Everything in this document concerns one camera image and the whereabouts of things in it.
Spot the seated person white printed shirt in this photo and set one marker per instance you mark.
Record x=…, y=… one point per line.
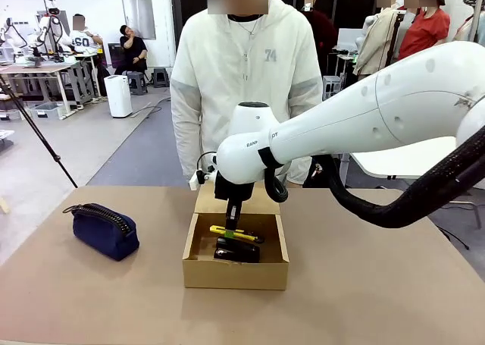
x=85, y=39

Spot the black stapler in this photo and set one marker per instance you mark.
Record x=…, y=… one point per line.
x=238, y=252

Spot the wooden workbench grey legs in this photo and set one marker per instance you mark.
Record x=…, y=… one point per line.
x=38, y=69

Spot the grey plastic crate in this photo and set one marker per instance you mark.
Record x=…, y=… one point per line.
x=332, y=88

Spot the silver wall panel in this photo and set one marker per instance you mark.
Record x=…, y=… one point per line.
x=139, y=17

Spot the black tripod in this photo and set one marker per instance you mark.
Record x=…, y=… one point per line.
x=34, y=132

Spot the grey storage bin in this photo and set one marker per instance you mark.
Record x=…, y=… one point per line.
x=46, y=111

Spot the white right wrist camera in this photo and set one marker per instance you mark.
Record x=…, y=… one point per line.
x=195, y=180

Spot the brown cardboard box with lid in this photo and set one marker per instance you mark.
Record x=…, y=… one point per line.
x=235, y=276

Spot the white air purifier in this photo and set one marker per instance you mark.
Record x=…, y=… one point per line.
x=118, y=96

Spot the mannequin in dark red top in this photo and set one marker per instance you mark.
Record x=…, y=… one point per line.
x=320, y=26

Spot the seated person black shirt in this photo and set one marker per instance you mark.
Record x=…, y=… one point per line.
x=133, y=51

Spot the white side table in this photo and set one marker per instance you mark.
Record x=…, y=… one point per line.
x=401, y=159

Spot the yellow utility knife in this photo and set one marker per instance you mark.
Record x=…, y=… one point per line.
x=246, y=236

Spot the navy blue zipper pouch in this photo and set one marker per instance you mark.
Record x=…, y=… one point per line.
x=102, y=231

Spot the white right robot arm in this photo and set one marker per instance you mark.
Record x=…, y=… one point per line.
x=379, y=110

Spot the mannequin in beige coat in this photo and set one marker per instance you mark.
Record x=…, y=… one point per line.
x=375, y=41

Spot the person in white jacket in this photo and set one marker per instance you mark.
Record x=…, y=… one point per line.
x=246, y=76

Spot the grey plastic stool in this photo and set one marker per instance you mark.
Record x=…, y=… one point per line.
x=137, y=82
x=160, y=77

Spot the mannequin in red shirt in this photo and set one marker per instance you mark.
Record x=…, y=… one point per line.
x=424, y=30

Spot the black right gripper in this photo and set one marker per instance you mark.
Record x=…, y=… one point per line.
x=233, y=189

